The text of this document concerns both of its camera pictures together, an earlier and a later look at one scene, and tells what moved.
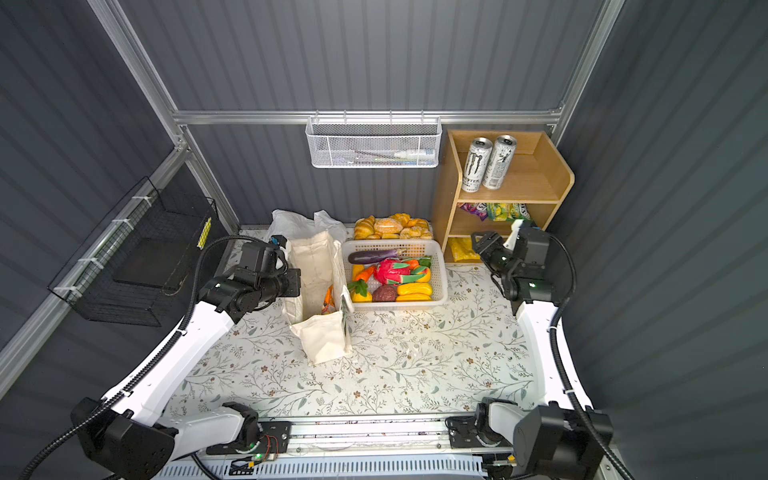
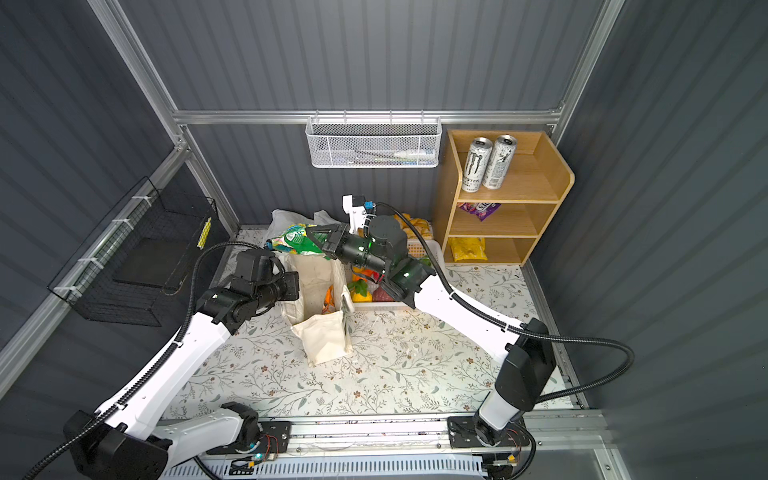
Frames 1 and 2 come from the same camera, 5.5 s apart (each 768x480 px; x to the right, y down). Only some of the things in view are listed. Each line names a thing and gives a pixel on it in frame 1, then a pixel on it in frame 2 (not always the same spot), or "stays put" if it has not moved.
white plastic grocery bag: x=292 y=225 stays put
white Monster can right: x=499 y=164 stays put
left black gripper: x=293 y=275 stays put
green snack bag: x=507 y=211 -> x=297 y=239
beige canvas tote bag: x=320 y=315 stays put
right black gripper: x=490 y=243 -> x=336 y=246
